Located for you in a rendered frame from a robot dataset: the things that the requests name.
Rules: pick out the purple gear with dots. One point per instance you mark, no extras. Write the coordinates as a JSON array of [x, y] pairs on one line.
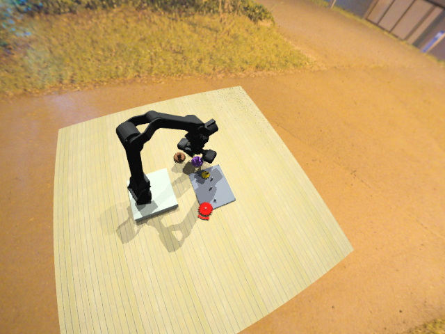
[[196, 161]]

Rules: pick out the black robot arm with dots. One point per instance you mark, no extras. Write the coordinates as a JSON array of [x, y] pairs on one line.
[[133, 142]]

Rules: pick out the red gear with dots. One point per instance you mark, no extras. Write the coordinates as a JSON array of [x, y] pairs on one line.
[[207, 210]]

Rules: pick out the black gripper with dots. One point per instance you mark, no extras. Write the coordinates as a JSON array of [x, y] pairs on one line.
[[207, 155]]

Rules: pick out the brown gear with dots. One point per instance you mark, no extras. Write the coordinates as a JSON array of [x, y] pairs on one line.
[[179, 157]]

